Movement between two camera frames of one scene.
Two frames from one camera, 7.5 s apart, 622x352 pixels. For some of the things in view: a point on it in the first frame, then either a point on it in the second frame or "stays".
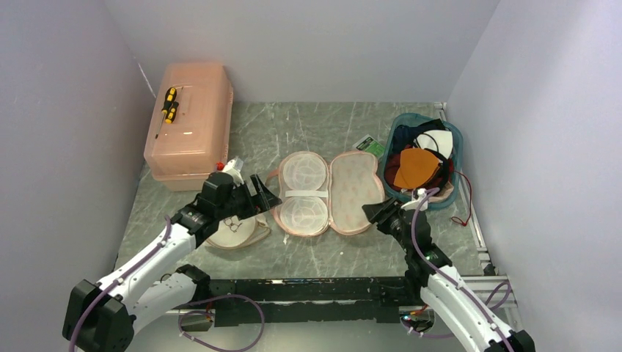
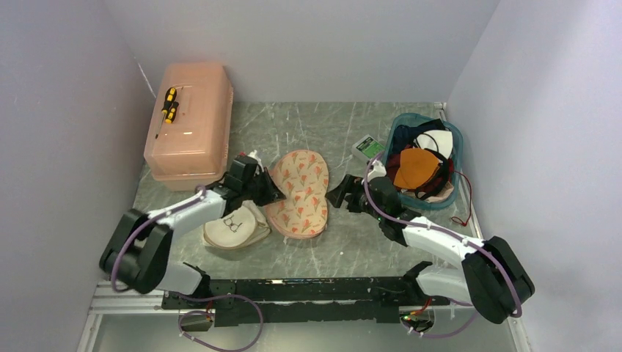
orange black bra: (417, 166) stays
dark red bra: (392, 165) stays
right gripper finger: (381, 212) -> (354, 189)
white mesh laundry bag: (232, 233) stays
